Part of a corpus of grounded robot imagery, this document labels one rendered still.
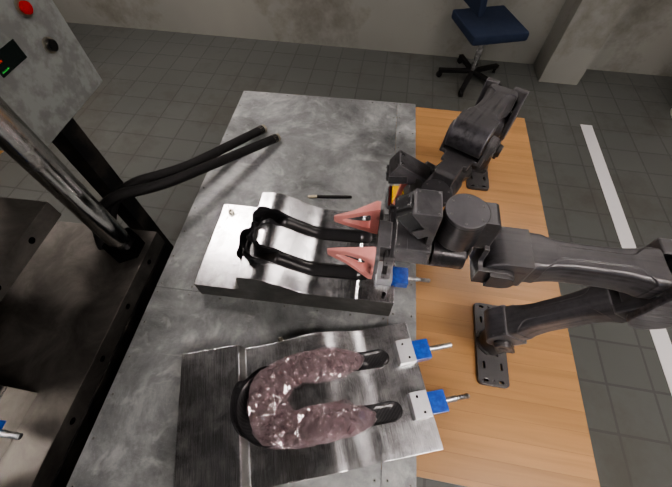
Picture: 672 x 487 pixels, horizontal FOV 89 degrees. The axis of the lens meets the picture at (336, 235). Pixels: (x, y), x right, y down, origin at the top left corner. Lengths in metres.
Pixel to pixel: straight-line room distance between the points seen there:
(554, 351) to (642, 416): 1.12
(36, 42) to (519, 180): 1.36
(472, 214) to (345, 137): 0.88
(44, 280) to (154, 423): 0.54
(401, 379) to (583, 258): 0.44
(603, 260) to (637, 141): 2.69
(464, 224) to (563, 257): 0.17
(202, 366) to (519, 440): 0.69
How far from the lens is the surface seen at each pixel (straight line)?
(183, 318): 0.98
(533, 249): 0.56
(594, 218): 2.55
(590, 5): 3.26
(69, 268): 1.23
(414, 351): 0.82
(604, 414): 2.02
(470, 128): 0.65
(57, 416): 1.07
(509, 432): 0.93
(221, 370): 0.79
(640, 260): 0.63
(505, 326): 0.80
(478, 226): 0.46
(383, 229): 0.51
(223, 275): 0.92
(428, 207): 0.45
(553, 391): 0.99
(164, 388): 0.94
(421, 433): 0.81
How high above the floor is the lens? 1.65
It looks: 57 degrees down
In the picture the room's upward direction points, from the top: straight up
